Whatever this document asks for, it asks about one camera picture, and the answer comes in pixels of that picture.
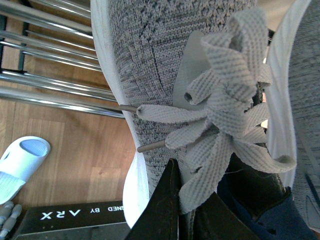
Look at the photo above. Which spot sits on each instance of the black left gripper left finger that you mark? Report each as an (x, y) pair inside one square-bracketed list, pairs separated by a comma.
[(159, 220)]

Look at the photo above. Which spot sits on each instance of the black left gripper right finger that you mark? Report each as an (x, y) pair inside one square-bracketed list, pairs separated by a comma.
[(213, 220)]

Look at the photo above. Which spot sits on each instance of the grey knit sneaker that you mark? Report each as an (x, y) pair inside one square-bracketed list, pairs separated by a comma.
[(190, 69), (294, 104)]

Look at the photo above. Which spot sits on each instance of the light blue slipper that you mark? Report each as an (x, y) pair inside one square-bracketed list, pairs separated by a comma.
[(18, 163)]

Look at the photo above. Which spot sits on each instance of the black robot base with lettering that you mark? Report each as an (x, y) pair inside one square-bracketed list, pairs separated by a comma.
[(81, 221)]

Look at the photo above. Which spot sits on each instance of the black metal shoe rack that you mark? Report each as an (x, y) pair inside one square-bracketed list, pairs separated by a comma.
[(48, 62)]

